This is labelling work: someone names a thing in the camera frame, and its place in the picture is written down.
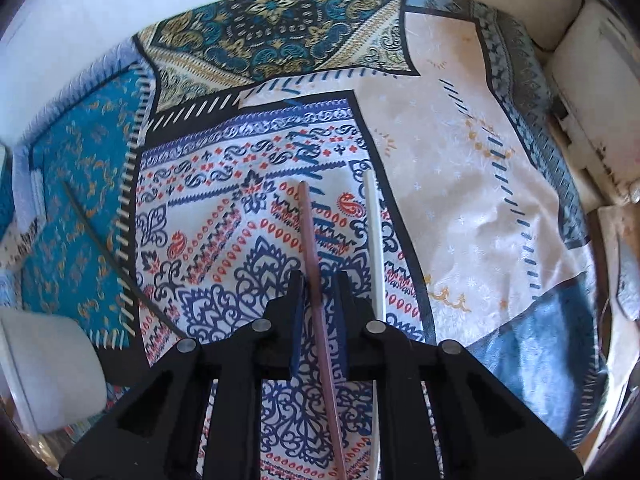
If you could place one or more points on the white chopstick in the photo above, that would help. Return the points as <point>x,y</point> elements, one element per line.
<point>372,240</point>

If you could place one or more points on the dark thin chopstick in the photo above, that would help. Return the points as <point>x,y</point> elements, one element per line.
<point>120,271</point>

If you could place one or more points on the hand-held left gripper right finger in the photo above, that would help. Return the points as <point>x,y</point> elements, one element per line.
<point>342,322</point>

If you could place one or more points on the pink chopstick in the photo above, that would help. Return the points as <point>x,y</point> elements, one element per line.
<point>310,250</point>

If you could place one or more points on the patterned patchwork tablecloth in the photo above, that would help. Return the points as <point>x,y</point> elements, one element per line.
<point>450,185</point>

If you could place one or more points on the white cup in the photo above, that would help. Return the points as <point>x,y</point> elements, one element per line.
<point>55,375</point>

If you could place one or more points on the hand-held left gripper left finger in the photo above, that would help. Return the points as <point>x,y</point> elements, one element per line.
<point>297,322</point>

